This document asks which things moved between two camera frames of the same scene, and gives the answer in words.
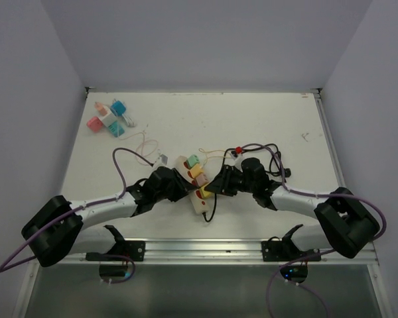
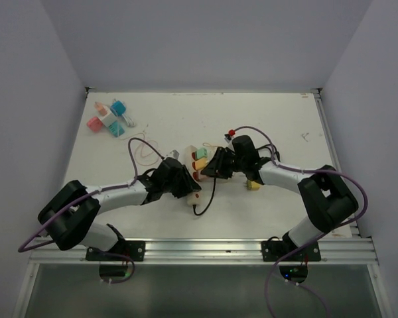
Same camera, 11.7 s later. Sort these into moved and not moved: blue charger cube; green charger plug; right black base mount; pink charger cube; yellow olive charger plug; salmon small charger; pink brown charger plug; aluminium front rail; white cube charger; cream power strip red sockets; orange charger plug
Moved: orange charger plug; yellow olive charger plug; green charger plug; pink brown charger plug; cream power strip red sockets
Not moved: salmon small charger; aluminium front rail; blue charger cube; white cube charger; right black base mount; pink charger cube
